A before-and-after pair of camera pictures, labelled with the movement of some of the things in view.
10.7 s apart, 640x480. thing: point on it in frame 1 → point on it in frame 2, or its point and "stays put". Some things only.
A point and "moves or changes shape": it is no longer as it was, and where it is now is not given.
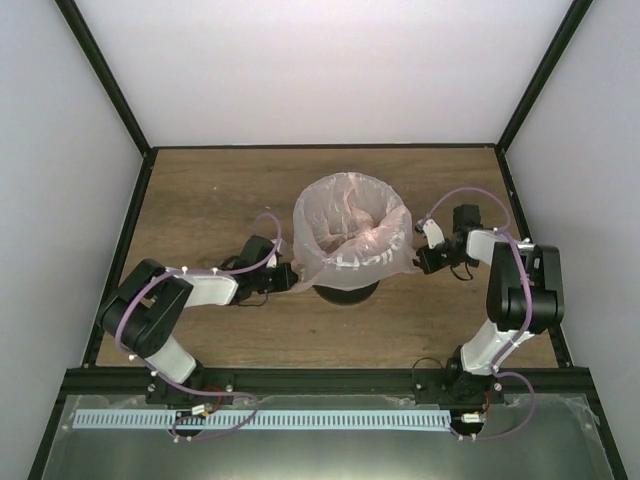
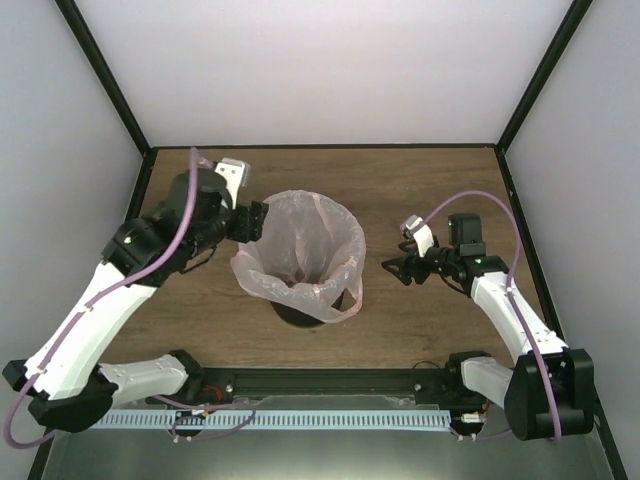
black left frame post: (93, 52) stays put
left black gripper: (285, 283) → (252, 221)
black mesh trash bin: (343, 297) → (294, 317)
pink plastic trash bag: (351, 231) moves or changes shape
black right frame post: (546, 68) stays put
